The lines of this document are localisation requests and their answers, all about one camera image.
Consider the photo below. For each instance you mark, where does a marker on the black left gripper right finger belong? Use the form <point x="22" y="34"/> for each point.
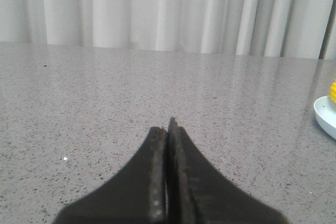
<point x="198" y="193"/>

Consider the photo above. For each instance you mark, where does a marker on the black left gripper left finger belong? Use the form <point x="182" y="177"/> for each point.
<point x="136" y="194"/>

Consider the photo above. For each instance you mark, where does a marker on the light blue round plate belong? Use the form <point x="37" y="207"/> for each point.
<point x="324" y="110"/>

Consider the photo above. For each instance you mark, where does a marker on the yellow corn cob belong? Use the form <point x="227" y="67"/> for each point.
<point x="332" y="92"/>

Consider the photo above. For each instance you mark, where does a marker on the grey pleated curtain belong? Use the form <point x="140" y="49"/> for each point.
<point x="276" y="28"/>

